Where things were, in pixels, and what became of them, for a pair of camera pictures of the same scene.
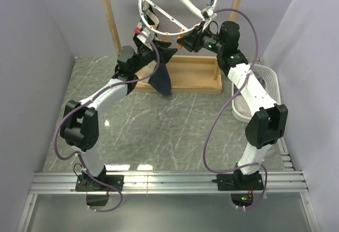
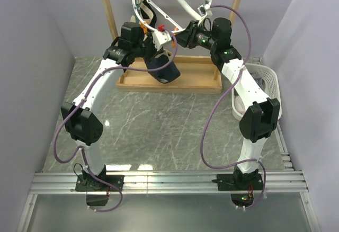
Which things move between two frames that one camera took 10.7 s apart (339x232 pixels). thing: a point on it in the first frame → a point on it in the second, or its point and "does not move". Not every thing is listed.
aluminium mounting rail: [203, 183] does not move
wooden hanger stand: [184, 74] does not move
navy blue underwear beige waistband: [160, 79] → [166, 74]
